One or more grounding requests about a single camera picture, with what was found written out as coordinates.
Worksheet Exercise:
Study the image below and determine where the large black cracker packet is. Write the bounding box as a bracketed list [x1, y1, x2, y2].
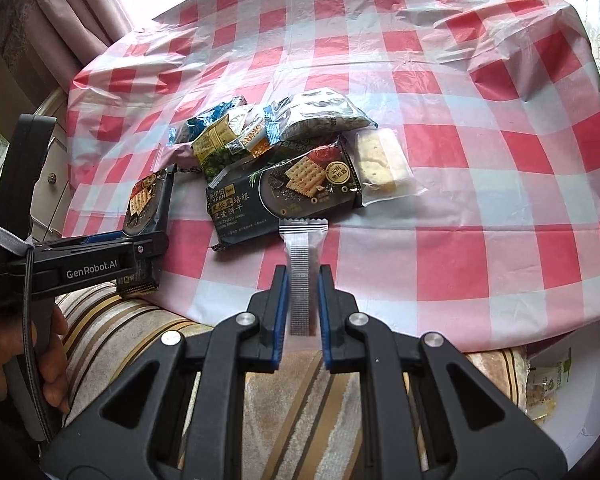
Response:
[205, 135, 363, 253]

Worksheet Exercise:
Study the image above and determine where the white cardboard box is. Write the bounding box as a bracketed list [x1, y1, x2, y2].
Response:
[525, 305, 600, 441]

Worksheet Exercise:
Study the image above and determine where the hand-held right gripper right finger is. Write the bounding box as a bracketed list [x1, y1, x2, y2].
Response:
[317, 265, 568, 480]

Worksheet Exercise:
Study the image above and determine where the small black cracker packet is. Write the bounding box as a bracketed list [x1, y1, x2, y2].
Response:
[117, 166, 177, 297]

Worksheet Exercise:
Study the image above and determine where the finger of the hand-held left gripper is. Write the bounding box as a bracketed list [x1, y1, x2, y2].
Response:
[32, 231, 170, 287]

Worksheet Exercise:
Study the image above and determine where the red white checkered tablecloth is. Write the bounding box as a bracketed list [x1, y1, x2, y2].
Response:
[62, 0, 600, 356]

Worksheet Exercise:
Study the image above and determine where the clear packet of yellow biscuit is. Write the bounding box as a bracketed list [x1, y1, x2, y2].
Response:
[352, 127, 427, 207]

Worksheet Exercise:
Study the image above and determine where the striped beige cushion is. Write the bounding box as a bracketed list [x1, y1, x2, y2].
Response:
[55, 280, 531, 480]

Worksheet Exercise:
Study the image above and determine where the silver foil stick packet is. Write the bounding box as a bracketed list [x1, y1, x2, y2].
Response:
[278, 217, 329, 337]

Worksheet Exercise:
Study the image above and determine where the pink embroidered curtain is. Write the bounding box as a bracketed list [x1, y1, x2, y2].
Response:
[0, 0, 136, 96]

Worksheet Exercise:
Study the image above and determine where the blue white snack packet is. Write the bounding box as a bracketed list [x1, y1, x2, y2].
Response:
[167, 97, 251, 147]

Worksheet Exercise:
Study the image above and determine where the orange white snack packet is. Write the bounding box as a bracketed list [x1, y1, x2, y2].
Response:
[227, 104, 276, 158]

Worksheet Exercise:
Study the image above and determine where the person's left hand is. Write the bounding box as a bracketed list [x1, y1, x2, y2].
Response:
[0, 304, 72, 416]

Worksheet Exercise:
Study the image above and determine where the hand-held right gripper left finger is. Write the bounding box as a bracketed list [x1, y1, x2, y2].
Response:
[40, 265, 288, 480]

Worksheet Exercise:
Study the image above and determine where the black white patterned packet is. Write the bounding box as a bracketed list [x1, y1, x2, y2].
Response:
[275, 88, 378, 148]

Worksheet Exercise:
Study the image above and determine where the white cabinet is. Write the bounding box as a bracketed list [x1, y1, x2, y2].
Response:
[25, 85, 81, 241]

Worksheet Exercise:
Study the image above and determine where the small white blue candy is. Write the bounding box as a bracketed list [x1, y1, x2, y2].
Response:
[264, 102, 282, 144]

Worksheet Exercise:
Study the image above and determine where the green yellow snack packet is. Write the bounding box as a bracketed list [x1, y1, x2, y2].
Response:
[192, 114, 246, 183]

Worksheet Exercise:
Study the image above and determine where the green label packet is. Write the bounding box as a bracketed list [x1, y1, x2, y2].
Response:
[531, 359, 577, 392]

